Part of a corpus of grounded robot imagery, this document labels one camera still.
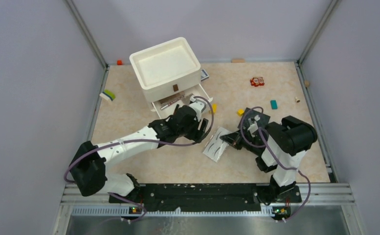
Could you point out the yellow rectangular toy block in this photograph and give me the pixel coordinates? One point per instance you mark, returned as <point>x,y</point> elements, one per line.
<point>213,109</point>

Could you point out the small yellow cube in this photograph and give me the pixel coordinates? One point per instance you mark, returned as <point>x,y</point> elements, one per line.
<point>240,112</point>

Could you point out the teal toy block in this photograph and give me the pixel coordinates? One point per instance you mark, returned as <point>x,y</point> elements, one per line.
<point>273,104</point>

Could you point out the white plastic drawer organizer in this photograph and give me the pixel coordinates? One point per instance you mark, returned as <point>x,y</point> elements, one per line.
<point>167,69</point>

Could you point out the green blue white toy block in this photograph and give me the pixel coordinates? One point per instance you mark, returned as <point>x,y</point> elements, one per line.
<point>107,95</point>

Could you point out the brown eyeshadow palette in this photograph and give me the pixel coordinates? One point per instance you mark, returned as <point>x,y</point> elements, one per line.
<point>171,98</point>

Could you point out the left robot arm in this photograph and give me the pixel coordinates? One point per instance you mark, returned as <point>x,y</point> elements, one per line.
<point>90,165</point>

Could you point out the wooden block at wall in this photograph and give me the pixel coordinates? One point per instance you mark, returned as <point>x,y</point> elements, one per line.
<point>238,60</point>

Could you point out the blue playing card deck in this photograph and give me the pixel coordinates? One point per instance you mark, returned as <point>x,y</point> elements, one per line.
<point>204,75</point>

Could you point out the white false eyelash card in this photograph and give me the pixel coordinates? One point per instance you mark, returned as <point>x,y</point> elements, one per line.
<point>216,146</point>

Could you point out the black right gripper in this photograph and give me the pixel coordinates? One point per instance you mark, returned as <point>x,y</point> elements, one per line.
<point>234,138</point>

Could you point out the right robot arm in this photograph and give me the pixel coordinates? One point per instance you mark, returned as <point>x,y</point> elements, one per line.
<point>279,147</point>

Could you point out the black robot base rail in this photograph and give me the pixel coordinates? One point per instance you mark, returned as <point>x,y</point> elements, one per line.
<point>211,197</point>

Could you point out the dark green building baseplate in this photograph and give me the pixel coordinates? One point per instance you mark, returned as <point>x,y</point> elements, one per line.
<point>257,116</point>

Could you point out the silver red lip pencil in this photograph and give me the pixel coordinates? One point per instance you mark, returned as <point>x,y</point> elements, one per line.
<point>167,105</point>

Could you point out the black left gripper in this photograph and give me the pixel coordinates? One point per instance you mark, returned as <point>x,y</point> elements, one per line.
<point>197,134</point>

